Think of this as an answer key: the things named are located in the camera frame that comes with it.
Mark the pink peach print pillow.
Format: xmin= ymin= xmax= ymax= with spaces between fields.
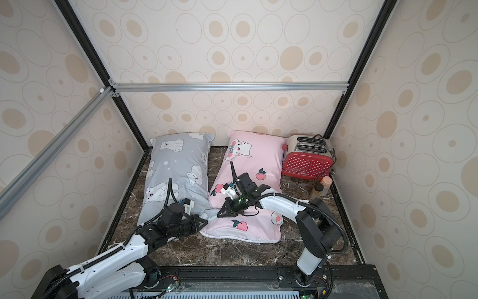
xmin=200 ymin=131 xmax=286 ymax=243

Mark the grey bear print pillow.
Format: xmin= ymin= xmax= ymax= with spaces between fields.
xmin=138 ymin=133 xmax=219 ymax=224

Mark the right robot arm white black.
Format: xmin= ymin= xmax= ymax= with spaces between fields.
xmin=218 ymin=173 xmax=349 ymax=287

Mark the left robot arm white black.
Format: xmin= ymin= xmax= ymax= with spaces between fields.
xmin=32 ymin=203 xmax=210 ymax=299

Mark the bottle with dark cap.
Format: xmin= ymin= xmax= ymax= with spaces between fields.
xmin=309 ymin=182 xmax=324 ymax=201

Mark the red and cream toaster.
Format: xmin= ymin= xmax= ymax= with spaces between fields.
xmin=282 ymin=134 xmax=336 ymax=181

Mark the bottle with pink cap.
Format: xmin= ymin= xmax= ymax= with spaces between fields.
xmin=321 ymin=176 xmax=333 ymax=196

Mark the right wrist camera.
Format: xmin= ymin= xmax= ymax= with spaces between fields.
xmin=220 ymin=183 xmax=238 ymax=199

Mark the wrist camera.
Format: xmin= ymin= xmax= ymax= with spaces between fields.
xmin=220 ymin=183 xmax=238 ymax=199
xmin=180 ymin=199 xmax=195 ymax=215

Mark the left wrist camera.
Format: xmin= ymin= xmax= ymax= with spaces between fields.
xmin=180 ymin=199 xmax=195 ymax=215

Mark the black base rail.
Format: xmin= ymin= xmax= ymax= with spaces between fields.
xmin=132 ymin=264 xmax=388 ymax=299

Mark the horizontal aluminium frame bar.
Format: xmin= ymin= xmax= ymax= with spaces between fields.
xmin=112 ymin=82 xmax=349 ymax=92

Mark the left slanted aluminium frame bar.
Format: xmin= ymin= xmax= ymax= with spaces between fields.
xmin=1 ymin=87 xmax=113 ymax=218

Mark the right black corner post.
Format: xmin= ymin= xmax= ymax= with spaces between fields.
xmin=324 ymin=0 xmax=398 ymax=138

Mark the black corner post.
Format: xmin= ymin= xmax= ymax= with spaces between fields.
xmin=54 ymin=0 xmax=149 ymax=151
xmin=324 ymin=0 xmax=398 ymax=138

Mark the left black corner post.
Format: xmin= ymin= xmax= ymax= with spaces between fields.
xmin=54 ymin=0 xmax=149 ymax=151

